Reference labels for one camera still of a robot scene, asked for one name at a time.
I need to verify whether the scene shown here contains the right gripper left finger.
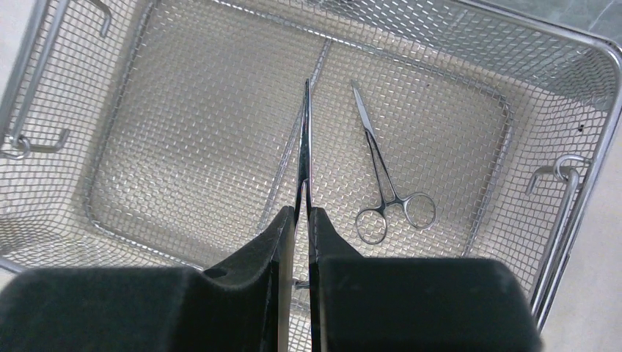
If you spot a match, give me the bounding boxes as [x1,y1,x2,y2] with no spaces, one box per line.
[1,206,296,351]

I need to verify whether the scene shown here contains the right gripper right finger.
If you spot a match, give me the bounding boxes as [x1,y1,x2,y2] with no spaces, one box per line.
[308,207,543,351]

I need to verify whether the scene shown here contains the surgical forceps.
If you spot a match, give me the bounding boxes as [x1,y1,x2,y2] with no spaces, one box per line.
[294,78,316,265]

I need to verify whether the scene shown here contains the beige cloth wrap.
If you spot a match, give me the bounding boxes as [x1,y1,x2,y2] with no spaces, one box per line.
[542,132,621,351]

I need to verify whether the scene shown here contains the wire mesh instrument tray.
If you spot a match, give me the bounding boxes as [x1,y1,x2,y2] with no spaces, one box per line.
[1,1,621,351]

